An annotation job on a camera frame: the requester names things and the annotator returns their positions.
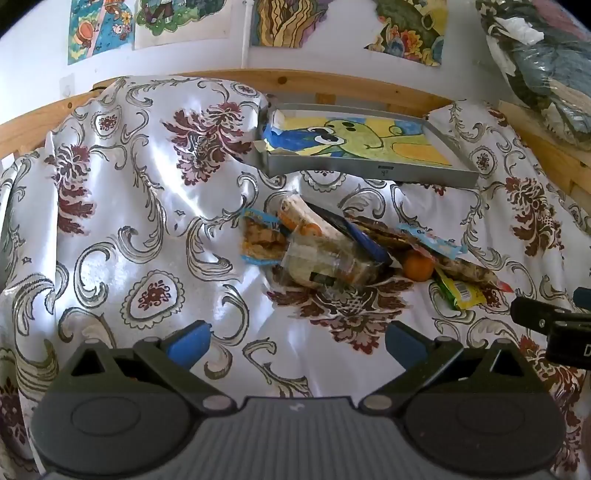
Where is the white wall pipe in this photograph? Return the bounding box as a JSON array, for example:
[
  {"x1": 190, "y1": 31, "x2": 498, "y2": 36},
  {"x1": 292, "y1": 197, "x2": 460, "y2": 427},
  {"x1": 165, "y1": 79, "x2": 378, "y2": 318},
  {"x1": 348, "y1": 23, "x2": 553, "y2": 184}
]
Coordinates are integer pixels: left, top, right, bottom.
[{"x1": 240, "y1": 0, "x2": 252, "y2": 72}]

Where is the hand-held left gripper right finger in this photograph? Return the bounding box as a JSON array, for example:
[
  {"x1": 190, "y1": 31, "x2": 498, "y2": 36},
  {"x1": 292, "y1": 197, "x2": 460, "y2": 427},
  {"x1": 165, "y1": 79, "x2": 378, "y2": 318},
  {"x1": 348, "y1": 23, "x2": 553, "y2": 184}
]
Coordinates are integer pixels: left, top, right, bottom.
[{"x1": 360, "y1": 320, "x2": 536, "y2": 414}]

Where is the torn landscape wall poster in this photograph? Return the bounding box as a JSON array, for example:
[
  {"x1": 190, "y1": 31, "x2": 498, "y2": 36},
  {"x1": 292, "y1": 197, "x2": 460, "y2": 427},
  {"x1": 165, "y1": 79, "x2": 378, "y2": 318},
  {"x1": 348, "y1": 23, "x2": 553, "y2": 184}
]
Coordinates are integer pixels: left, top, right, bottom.
[{"x1": 365, "y1": 0, "x2": 448, "y2": 65}]

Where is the cartoon character wall poster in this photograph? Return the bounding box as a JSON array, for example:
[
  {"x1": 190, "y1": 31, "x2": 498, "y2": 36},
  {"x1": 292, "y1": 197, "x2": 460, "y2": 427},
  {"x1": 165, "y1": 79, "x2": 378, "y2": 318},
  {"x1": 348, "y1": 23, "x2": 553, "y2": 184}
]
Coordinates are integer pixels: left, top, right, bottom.
[{"x1": 68, "y1": 0, "x2": 137, "y2": 65}]

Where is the clear bread packet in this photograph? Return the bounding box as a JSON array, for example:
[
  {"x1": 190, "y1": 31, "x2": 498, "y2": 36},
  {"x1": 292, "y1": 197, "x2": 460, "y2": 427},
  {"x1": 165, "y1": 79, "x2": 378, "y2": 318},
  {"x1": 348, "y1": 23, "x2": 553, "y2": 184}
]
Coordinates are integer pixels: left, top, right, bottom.
[{"x1": 281, "y1": 233, "x2": 393, "y2": 289}]

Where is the blond figure wall poster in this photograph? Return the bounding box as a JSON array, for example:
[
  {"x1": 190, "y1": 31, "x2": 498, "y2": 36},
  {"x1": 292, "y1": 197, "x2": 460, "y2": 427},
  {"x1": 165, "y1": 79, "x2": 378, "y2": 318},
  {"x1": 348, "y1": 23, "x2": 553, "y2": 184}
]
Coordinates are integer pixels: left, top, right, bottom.
[{"x1": 134, "y1": 0, "x2": 232, "y2": 51}]

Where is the plastic bag of clothes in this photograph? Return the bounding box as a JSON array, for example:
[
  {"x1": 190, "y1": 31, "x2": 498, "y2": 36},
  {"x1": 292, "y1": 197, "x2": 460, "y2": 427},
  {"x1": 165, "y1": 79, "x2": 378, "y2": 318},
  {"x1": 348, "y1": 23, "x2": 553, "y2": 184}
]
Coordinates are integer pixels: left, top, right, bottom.
[{"x1": 475, "y1": 0, "x2": 591, "y2": 151}]

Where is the orange-brown fried snack packet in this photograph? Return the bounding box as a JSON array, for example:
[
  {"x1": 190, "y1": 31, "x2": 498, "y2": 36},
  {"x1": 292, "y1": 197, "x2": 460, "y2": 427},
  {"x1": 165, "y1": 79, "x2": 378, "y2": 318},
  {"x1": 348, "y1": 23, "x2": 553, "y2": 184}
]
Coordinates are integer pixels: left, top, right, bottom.
[{"x1": 434, "y1": 256, "x2": 514, "y2": 294}]

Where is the sandwich packet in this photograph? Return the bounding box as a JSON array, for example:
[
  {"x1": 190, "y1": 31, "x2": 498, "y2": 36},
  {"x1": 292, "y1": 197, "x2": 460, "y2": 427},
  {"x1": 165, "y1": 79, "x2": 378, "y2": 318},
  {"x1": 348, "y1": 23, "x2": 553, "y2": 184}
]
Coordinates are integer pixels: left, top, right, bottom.
[{"x1": 276, "y1": 194, "x2": 356, "y2": 241}]

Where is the blue-edged cookie packet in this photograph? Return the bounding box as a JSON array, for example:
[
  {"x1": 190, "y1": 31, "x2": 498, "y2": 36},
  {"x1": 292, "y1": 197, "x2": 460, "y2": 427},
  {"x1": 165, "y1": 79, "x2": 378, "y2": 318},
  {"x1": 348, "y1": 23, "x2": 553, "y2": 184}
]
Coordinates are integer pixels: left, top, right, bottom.
[{"x1": 240, "y1": 208, "x2": 289, "y2": 267}]

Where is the yellow snack packet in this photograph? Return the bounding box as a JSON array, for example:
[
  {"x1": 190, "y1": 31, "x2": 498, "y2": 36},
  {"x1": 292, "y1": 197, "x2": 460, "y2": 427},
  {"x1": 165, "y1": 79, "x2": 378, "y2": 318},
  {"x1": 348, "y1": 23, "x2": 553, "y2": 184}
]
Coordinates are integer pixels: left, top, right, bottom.
[{"x1": 431, "y1": 268, "x2": 488, "y2": 311}]

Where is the wooden bed frame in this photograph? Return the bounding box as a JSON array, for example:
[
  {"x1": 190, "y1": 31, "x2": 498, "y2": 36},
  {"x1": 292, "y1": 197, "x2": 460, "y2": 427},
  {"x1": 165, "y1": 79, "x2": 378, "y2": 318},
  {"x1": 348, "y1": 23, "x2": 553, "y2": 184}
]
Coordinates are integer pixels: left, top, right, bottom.
[{"x1": 0, "y1": 69, "x2": 591, "y2": 210}]

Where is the blue and white snack packet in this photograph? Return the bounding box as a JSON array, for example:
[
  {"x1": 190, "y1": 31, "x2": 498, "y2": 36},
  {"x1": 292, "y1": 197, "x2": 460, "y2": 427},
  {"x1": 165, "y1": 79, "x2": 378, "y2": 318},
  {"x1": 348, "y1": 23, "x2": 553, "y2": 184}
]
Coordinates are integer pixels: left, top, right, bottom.
[{"x1": 397, "y1": 224, "x2": 467, "y2": 257}]

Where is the dark blue snack packet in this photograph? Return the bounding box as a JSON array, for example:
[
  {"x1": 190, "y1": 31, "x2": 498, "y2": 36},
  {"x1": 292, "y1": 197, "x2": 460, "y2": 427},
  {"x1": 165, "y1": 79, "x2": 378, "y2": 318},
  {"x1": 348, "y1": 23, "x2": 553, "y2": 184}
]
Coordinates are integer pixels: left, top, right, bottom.
[{"x1": 314, "y1": 205, "x2": 393, "y2": 266}]

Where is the grey shallow tray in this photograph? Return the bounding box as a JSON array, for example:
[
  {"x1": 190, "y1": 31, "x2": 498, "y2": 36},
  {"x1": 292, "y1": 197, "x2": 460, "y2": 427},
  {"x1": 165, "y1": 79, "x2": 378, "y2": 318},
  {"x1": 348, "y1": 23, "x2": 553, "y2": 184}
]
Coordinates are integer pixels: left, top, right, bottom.
[{"x1": 242, "y1": 102, "x2": 481, "y2": 189}]

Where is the orange fruit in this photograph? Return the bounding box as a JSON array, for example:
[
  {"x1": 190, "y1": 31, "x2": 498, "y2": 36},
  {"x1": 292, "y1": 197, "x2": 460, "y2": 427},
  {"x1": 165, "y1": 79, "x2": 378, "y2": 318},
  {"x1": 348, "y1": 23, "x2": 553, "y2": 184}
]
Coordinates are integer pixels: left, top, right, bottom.
[{"x1": 402, "y1": 254, "x2": 435, "y2": 281}]

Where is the floral printed blanket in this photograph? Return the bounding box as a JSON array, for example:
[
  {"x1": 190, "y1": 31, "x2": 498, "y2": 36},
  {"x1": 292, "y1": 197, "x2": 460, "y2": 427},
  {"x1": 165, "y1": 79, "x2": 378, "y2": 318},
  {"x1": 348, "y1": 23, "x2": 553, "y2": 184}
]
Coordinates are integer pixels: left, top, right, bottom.
[{"x1": 0, "y1": 76, "x2": 591, "y2": 480}]

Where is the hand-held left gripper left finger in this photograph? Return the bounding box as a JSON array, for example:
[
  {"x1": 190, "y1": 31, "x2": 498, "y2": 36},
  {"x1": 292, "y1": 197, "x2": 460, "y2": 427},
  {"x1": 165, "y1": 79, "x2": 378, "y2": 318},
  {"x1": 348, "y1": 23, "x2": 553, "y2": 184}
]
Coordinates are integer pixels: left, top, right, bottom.
[{"x1": 58, "y1": 320, "x2": 236, "y2": 414}]

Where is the brown snack packet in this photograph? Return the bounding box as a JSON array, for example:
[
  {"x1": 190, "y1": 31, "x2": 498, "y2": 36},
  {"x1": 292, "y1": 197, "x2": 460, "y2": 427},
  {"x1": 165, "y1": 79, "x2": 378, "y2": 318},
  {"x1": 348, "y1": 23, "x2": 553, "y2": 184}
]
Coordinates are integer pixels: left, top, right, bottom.
[{"x1": 346, "y1": 216, "x2": 411, "y2": 252}]

